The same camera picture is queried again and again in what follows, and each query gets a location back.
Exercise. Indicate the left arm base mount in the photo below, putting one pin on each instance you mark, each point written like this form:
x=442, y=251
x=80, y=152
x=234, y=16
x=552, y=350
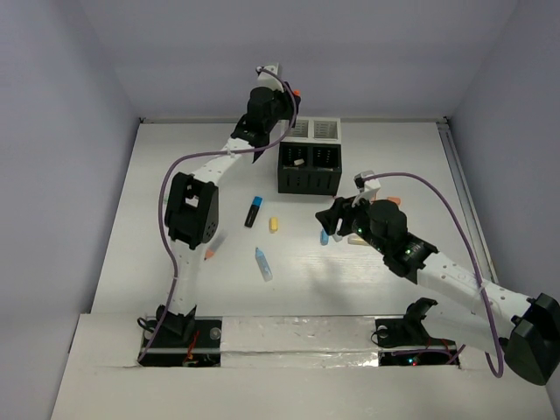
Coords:
x=182, y=341

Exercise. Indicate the metal rail right edge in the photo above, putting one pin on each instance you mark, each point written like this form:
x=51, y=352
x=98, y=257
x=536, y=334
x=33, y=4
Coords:
x=465, y=199

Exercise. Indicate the black slotted container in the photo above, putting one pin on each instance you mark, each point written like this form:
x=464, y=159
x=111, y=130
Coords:
x=319, y=175

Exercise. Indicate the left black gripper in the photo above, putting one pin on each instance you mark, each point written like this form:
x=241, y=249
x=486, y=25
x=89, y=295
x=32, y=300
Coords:
x=288, y=103

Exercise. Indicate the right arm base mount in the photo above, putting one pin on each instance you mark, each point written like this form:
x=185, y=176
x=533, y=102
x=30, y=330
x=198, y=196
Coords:
x=402, y=341

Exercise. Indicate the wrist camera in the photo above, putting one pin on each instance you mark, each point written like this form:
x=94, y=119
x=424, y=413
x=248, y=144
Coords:
x=367, y=185
x=267, y=76

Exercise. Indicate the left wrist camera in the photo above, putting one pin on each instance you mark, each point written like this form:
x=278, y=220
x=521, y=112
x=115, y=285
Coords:
x=267, y=76

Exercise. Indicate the yellow highlighter cap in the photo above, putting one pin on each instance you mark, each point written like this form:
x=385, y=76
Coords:
x=273, y=225

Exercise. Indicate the blue cap black highlighter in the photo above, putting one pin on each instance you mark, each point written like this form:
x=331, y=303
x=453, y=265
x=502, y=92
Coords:
x=253, y=211

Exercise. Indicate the white slotted container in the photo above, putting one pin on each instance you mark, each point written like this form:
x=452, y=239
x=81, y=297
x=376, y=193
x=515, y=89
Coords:
x=315, y=130

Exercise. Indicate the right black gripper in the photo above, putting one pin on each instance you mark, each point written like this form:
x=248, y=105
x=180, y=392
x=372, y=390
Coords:
x=330, y=218

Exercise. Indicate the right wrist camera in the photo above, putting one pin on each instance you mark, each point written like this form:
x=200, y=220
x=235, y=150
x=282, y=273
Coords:
x=367, y=185

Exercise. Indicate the light blue highlighter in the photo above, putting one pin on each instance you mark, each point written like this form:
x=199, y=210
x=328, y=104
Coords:
x=263, y=265

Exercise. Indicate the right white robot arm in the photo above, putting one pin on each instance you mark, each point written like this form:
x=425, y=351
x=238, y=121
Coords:
x=524, y=330

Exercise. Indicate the yellow highlighter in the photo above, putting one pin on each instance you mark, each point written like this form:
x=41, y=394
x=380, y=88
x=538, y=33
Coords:
x=356, y=240

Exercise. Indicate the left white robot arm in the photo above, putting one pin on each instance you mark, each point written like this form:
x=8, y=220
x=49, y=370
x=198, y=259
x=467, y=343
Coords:
x=188, y=214

